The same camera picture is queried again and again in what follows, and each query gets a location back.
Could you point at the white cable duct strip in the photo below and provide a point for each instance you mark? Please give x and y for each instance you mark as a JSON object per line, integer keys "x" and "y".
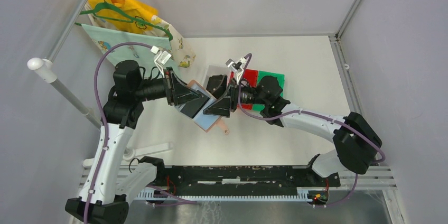
{"x": 301, "y": 196}

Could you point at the cream patterned cloth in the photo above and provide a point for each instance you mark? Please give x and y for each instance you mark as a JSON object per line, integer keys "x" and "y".
{"x": 182, "y": 52}

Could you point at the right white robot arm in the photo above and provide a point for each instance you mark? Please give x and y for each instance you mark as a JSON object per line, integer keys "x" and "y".
{"x": 355, "y": 142}

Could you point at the yellow garment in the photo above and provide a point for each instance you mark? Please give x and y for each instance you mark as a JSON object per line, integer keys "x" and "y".
{"x": 133, "y": 8}

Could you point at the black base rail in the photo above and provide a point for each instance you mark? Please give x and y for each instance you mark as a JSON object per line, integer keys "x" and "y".
{"x": 242, "y": 180}

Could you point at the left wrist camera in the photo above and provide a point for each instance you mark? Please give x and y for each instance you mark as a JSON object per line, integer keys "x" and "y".
{"x": 161, "y": 57}

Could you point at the green plastic bin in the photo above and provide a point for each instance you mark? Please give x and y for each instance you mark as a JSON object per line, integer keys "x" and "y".
{"x": 281, "y": 81}

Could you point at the black credit card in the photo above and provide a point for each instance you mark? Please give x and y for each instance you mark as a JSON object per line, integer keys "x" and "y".
{"x": 192, "y": 108}

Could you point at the red plastic bin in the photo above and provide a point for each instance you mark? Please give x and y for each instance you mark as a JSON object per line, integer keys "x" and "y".
{"x": 250, "y": 77}

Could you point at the white plastic bin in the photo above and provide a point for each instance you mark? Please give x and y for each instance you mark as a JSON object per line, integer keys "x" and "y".
{"x": 215, "y": 70}

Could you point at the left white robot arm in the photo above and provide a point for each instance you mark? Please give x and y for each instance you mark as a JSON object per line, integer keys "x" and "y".
{"x": 102, "y": 199}

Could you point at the tan leather card holder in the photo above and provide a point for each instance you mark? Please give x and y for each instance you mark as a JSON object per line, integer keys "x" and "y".
{"x": 206, "y": 122}

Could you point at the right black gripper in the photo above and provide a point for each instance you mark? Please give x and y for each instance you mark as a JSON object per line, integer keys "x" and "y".
{"x": 221, "y": 107}

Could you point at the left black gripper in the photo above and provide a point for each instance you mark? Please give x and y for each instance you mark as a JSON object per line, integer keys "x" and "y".
{"x": 177, "y": 91}

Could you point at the green clothes hanger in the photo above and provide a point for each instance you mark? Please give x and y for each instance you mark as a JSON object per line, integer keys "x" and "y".
{"x": 128, "y": 19}

